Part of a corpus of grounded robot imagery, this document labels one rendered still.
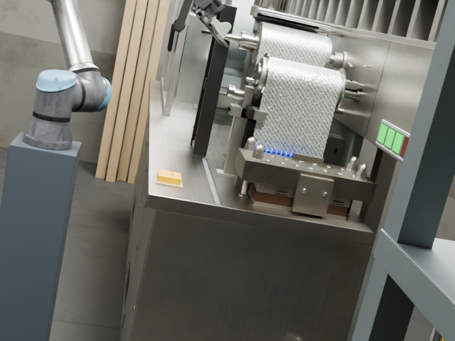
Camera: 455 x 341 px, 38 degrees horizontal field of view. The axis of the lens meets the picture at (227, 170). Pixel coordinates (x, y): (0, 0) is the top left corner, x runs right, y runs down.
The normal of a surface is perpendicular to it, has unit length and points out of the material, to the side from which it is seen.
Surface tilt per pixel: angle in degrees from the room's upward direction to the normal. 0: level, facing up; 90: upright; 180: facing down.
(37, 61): 90
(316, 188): 90
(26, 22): 90
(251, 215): 90
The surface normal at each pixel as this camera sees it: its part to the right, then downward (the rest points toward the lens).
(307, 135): 0.11, 0.25
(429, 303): -0.97, -0.18
